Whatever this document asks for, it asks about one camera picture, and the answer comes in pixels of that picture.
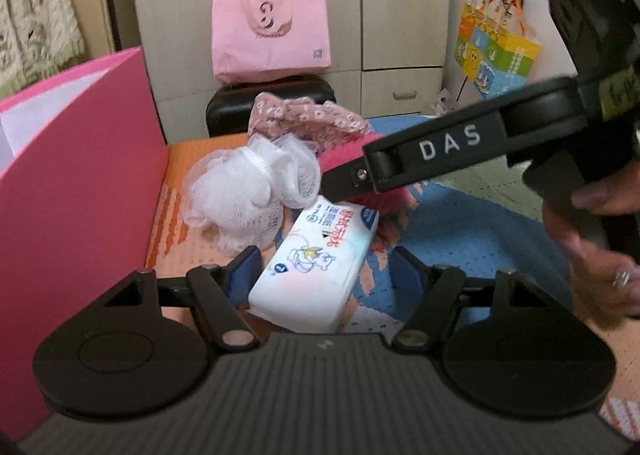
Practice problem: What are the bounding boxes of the pastel patchwork blanket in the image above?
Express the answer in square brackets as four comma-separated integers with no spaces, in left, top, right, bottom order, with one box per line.
[144,114,640,436]

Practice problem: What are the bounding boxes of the pink floral cloth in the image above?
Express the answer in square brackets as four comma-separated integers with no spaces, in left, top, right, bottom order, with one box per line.
[248,91,375,156]

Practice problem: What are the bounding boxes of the cream green fuzzy cardigan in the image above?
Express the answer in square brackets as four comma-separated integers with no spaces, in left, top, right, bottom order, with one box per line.
[0,0,87,98]

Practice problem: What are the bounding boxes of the pink storage box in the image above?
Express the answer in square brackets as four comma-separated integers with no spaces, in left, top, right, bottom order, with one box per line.
[0,46,168,441]

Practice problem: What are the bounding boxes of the white tissue packet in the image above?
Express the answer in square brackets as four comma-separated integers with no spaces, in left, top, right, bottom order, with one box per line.
[247,195,381,335]

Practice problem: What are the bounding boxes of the person's right hand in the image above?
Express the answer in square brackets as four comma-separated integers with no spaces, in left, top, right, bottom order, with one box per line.
[542,170,640,332]

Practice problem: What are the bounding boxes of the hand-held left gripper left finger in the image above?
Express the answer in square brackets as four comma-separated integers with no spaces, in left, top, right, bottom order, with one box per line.
[102,245,262,355]

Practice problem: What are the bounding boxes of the white mesh bath pouf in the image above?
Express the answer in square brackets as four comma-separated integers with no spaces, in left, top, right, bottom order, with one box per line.
[181,132,323,258]

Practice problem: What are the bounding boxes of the colourful paper gift bag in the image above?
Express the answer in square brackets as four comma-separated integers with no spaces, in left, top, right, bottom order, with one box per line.
[453,0,543,102]

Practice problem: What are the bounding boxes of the beige wardrobe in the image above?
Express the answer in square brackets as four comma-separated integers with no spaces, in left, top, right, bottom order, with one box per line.
[127,0,452,138]

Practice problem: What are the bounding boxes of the black stool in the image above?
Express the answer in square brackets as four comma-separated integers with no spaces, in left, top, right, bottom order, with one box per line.
[206,75,337,138]

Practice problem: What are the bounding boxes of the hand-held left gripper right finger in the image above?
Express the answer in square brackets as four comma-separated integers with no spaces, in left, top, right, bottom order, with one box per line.
[390,245,551,355]

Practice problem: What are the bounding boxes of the pink tote bag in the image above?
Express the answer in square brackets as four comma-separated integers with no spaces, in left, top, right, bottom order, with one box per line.
[211,0,332,84]

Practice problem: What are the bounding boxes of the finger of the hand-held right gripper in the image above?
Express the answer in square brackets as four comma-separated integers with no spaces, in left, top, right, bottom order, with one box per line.
[320,108,507,198]

